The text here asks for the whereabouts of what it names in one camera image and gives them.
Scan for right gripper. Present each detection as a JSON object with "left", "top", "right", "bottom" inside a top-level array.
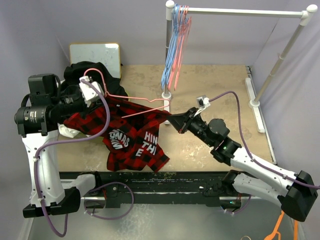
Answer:
[{"left": 167, "top": 107, "right": 215, "bottom": 147}]

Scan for single pink hanger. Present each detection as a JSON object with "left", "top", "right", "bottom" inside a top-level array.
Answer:
[{"left": 83, "top": 68, "right": 171, "bottom": 119}]

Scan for red black plaid shirt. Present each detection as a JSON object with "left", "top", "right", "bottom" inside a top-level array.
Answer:
[{"left": 62, "top": 96, "right": 173, "bottom": 173}]

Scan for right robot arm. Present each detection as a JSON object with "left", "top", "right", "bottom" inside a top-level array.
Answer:
[{"left": 167, "top": 107, "right": 318, "bottom": 222}]

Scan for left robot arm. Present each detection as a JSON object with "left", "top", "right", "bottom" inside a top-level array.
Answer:
[{"left": 14, "top": 73, "right": 104, "bottom": 219}]

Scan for orange hanger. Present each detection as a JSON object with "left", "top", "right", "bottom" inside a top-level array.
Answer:
[{"left": 264, "top": 210, "right": 299, "bottom": 240}]

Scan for black garment pile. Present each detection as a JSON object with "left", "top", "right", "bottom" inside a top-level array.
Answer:
[{"left": 61, "top": 61, "right": 128, "bottom": 97}]

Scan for white whiteboard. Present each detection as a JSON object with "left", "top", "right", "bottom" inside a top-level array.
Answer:
[{"left": 69, "top": 42, "right": 122, "bottom": 79}]

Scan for white clothes rack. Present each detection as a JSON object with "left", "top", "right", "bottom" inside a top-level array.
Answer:
[{"left": 161, "top": 0, "right": 319, "bottom": 134}]

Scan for pink hangers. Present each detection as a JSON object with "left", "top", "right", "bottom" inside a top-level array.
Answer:
[{"left": 168, "top": 5, "right": 192, "bottom": 91}]

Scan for blue hangers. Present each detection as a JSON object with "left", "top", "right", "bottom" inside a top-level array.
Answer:
[{"left": 161, "top": 0, "right": 180, "bottom": 90}]

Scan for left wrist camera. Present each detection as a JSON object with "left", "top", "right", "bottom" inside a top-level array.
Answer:
[{"left": 79, "top": 76, "right": 104, "bottom": 107}]

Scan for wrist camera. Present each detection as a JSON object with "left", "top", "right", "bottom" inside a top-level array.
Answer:
[
  {"left": 79, "top": 76, "right": 104, "bottom": 107},
  {"left": 195, "top": 95, "right": 211, "bottom": 116}
]

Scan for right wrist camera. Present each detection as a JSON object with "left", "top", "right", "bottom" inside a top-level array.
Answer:
[{"left": 195, "top": 95, "right": 211, "bottom": 116}]

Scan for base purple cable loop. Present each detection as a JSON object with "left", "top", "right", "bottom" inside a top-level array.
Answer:
[{"left": 83, "top": 182, "right": 135, "bottom": 221}]

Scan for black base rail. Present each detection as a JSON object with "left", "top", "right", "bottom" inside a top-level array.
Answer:
[{"left": 59, "top": 171, "right": 251, "bottom": 208}]

